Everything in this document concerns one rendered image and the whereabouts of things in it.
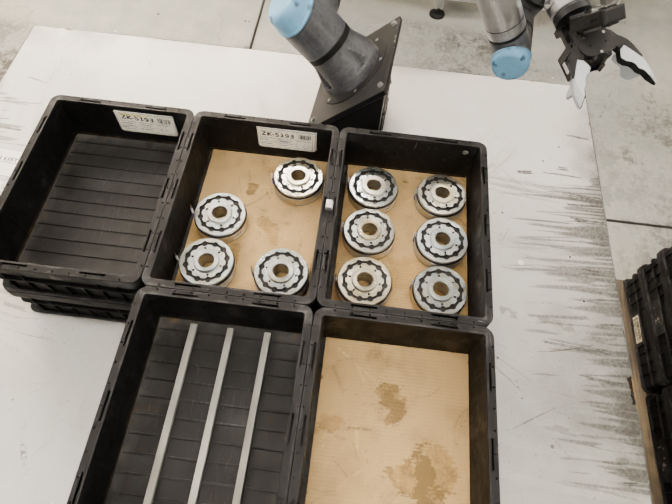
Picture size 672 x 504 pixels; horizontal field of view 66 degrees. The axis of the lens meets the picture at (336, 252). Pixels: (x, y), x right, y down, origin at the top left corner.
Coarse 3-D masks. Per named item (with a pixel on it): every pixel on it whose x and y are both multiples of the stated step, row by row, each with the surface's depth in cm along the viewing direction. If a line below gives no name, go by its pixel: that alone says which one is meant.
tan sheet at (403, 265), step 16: (400, 176) 112; (416, 176) 112; (400, 192) 110; (352, 208) 107; (400, 208) 108; (464, 208) 109; (400, 224) 106; (416, 224) 106; (464, 224) 107; (400, 240) 104; (336, 256) 102; (352, 256) 102; (384, 256) 102; (400, 256) 102; (464, 256) 103; (336, 272) 100; (400, 272) 101; (416, 272) 101; (464, 272) 101; (400, 288) 99; (384, 304) 97; (400, 304) 97
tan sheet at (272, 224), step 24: (216, 168) 111; (240, 168) 111; (264, 168) 112; (216, 192) 108; (240, 192) 108; (264, 192) 108; (264, 216) 106; (288, 216) 106; (312, 216) 106; (192, 240) 102; (240, 240) 103; (264, 240) 103; (288, 240) 103; (312, 240) 103; (240, 264) 100; (240, 288) 98
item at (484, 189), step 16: (352, 128) 105; (448, 144) 104; (464, 144) 104; (480, 144) 104; (336, 160) 101; (480, 160) 102; (336, 176) 99; (480, 176) 100; (336, 192) 97; (480, 192) 99; (336, 208) 95; (320, 272) 89; (320, 288) 87; (320, 304) 86; (336, 304) 86; (352, 304) 86; (368, 304) 86; (448, 320) 85; (464, 320) 86; (480, 320) 86
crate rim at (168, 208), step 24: (240, 120) 105; (264, 120) 105; (288, 120) 105; (192, 144) 101; (336, 144) 103; (168, 216) 93; (312, 264) 90; (168, 288) 86; (192, 288) 87; (216, 288) 87; (312, 288) 87
